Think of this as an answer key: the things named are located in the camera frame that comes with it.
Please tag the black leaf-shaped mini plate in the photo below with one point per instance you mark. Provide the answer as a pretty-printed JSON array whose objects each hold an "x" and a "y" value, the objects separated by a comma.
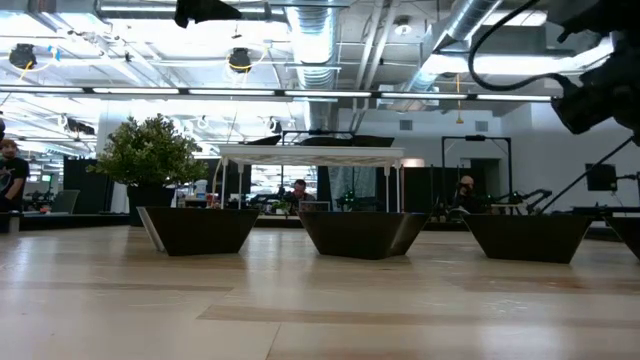
[{"x": 327, "y": 142}]

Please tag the black teardrop mini plate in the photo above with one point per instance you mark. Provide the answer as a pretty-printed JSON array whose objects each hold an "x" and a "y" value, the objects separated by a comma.
[{"x": 265, "y": 141}]

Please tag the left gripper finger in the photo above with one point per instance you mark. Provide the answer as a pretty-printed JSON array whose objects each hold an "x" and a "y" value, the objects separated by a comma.
[{"x": 205, "y": 10}]

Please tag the person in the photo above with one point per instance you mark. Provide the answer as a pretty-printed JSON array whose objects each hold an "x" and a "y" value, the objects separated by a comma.
[
  {"x": 467, "y": 192},
  {"x": 300, "y": 192},
  {"x": 12, "y": 175}
]

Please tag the green potted plant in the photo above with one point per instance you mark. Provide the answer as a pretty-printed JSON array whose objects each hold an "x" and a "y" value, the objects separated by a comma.
[{"x": 147, "y": 150}]

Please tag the black partition panel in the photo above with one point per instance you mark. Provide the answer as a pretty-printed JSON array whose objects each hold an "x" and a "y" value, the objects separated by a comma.
[{"x": 85, "y": 185}]

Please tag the black background monitor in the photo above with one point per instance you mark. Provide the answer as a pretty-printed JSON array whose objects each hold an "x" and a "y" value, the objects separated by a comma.
[{"x": 601, "y": 177}]

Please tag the black aluminium extrusion frame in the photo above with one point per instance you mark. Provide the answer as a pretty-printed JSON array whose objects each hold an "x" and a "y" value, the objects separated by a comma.
[{"x": 75, "y": 221}]

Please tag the long ceiling light strip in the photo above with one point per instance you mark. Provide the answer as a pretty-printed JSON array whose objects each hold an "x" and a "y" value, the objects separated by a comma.
[{"x": 230, "y": 92}]

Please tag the background robot arms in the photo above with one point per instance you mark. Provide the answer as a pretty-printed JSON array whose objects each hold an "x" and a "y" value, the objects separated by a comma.
[{"x": 530, "y": 195}]

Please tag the black tubular stand frame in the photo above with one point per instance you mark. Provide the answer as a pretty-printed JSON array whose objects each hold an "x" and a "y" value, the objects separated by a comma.
[{"x": 475, "y": 137}]

